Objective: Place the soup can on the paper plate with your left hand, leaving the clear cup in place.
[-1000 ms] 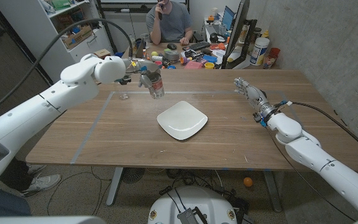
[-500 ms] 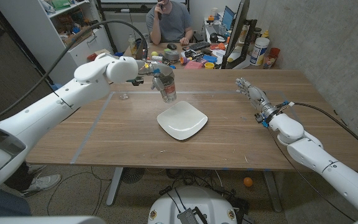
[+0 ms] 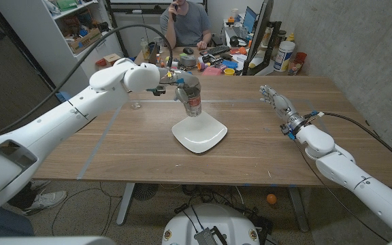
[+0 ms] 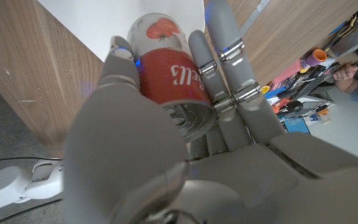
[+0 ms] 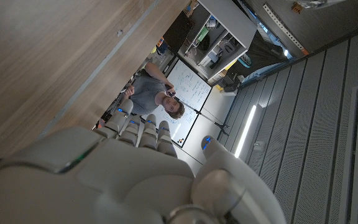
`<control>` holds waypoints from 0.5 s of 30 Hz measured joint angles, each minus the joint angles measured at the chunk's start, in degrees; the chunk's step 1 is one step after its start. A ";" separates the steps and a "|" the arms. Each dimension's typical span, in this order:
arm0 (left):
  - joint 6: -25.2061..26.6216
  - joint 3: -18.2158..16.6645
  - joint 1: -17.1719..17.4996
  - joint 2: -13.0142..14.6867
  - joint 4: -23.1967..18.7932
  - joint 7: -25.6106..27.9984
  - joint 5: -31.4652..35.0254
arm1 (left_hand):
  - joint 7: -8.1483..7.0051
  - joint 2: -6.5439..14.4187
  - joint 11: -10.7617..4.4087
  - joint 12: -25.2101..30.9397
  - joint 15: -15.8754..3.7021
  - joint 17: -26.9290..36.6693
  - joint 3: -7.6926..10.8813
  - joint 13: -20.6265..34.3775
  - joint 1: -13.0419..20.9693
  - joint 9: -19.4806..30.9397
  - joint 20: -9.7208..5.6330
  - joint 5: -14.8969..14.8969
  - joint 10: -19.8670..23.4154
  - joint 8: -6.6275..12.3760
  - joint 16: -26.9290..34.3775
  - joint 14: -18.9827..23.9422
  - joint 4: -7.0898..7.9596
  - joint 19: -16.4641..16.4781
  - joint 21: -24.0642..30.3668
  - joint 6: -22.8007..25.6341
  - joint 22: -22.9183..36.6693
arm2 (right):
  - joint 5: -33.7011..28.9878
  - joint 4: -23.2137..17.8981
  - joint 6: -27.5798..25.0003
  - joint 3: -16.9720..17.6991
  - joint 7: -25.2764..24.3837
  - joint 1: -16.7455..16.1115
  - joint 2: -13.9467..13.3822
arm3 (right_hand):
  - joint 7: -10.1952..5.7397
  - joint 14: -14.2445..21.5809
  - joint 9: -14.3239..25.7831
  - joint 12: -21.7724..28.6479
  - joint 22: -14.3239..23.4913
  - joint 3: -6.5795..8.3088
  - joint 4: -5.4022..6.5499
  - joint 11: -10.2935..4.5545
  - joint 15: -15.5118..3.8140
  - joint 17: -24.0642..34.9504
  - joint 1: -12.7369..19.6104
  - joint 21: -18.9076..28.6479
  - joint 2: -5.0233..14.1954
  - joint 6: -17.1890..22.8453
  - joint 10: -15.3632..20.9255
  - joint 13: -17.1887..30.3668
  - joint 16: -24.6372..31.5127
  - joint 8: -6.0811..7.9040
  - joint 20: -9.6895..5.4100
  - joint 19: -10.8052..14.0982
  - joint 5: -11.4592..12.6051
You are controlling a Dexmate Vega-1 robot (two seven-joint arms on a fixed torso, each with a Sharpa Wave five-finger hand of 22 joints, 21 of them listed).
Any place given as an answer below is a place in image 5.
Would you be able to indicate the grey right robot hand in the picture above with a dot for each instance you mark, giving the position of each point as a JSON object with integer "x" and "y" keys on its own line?
{"x": 120, "y": 186}

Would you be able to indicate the seated person in grey shirt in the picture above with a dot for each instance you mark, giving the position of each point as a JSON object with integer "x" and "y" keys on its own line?
{"x": 146, "y": 90}

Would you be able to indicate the white whiteboard with writing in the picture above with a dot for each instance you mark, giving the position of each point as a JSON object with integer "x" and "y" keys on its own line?
{"x": 194, "y": 87}

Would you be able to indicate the white ceiling light strip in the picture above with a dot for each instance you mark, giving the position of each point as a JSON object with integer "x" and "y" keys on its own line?
{"x": 245, "y": 130}

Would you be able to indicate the white shelf cabinet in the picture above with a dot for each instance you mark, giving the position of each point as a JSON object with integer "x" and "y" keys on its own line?
{"x": 228, "y": 21}

